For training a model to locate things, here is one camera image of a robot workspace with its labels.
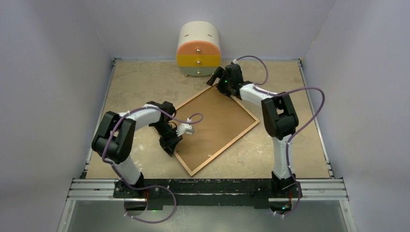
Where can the brown backing board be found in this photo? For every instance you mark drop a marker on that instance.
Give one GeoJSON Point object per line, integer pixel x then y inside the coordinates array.
{"type": "Point", "coordinates": [214, 128]}

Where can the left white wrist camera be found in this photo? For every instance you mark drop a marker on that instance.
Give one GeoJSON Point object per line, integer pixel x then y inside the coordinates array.
{"type": "Point", "coordinates": [185, 128]}

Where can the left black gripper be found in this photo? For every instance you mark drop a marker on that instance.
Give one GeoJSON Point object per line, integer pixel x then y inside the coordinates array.
{"type": "Point", "coordinates": [169, 145]}

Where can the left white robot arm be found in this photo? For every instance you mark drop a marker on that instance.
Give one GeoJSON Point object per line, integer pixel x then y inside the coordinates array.
{"type": "Point", "coordinates": [114, 137]}

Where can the aluminium rail frame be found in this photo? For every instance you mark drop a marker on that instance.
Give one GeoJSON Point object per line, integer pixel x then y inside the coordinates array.
{"type": "Point", "coordinates": [101, 190]}

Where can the round drawer cabinet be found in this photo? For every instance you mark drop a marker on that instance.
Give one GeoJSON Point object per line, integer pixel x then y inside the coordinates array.
{"type": "Point", "coordinates": [198, 49]}

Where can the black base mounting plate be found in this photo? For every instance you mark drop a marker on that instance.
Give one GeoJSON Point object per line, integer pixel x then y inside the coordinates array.
{"type": "Point", "coordinates": [265, 193]}

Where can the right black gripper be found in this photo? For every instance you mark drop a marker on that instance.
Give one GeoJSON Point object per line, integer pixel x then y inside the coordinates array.
{"type": "Point", "coordinates": [220, 74]}

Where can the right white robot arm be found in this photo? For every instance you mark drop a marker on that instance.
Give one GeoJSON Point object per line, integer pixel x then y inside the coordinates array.
{"type": "Point", "coordinates": [279, 118]}

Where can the wooden picture frame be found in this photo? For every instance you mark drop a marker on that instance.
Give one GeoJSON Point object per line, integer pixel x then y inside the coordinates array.
{"type": "Point", "coordinates": [224, 149]}

